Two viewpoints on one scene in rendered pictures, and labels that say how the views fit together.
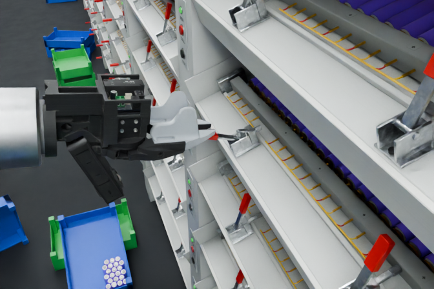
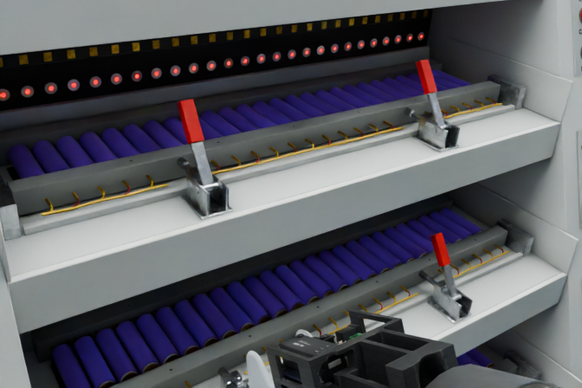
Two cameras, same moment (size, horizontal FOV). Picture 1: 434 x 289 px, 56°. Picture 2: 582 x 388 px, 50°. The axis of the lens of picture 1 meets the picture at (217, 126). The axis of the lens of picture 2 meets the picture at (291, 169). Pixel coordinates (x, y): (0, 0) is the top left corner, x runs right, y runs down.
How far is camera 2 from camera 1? 0.68 m
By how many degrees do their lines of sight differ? 93
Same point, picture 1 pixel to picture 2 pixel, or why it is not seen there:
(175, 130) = not seen: hidden behind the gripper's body
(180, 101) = (256, 369)
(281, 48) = (291, 183)
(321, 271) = (429, 329)
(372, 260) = (445, 255)
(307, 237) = not seen: hidden behind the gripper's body
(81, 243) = not seen: outside the picture
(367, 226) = (389, 281)
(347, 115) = (407, 158)
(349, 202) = (363, 288)
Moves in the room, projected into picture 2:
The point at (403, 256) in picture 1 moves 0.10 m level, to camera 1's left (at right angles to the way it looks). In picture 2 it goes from (414, 266) to (455, 298)
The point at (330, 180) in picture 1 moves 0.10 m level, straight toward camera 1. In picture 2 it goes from (336, 300) to (433, 294)
